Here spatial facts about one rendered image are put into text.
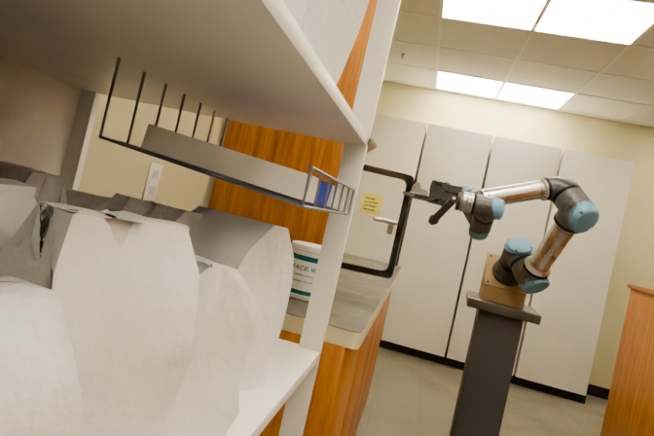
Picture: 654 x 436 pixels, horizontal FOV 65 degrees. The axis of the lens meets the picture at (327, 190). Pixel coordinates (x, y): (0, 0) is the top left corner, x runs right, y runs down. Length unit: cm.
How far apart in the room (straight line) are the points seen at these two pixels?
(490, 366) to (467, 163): 276
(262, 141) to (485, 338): 139
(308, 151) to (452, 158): 328
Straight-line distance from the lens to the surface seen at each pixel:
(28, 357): 36
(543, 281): 241
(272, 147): 190
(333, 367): 125
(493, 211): 193
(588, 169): 522
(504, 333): 260
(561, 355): 525
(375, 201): 195
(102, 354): 45
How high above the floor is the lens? 121
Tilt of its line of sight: 2 degrees up
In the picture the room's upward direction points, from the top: 13 degrees clockwise
